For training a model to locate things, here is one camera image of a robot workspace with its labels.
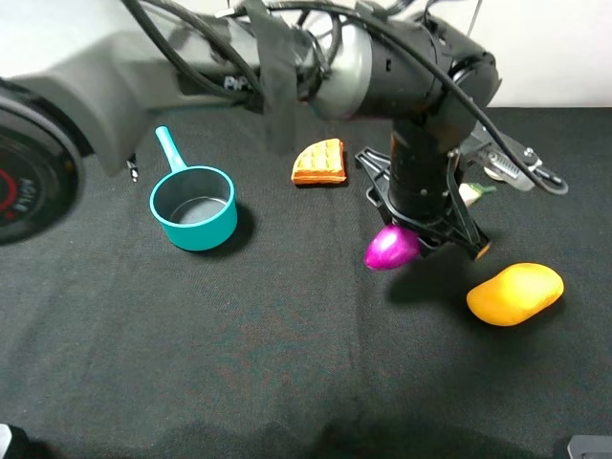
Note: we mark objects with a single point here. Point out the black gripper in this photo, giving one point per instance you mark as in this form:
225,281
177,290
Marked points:
418,187

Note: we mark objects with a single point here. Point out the purple toy eggplant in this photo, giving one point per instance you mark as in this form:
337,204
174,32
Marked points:
395,246

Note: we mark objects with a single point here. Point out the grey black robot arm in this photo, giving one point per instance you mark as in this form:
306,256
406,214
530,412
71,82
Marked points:
82,78

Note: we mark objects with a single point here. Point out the white rubber duck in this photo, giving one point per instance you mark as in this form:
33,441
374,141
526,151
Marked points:
493,174

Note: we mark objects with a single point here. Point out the orange toy waffle slice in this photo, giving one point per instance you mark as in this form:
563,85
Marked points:
321,163

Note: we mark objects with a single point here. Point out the yellow toy mango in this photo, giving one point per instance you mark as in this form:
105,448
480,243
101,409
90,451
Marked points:
516,294

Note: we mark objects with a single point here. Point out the black tablecloth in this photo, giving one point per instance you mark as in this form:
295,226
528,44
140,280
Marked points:
281,343

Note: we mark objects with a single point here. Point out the teal toy saucepan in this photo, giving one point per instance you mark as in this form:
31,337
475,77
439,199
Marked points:
195,205

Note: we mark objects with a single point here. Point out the grey device bottom left corner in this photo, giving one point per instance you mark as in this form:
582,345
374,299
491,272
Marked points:
5,440

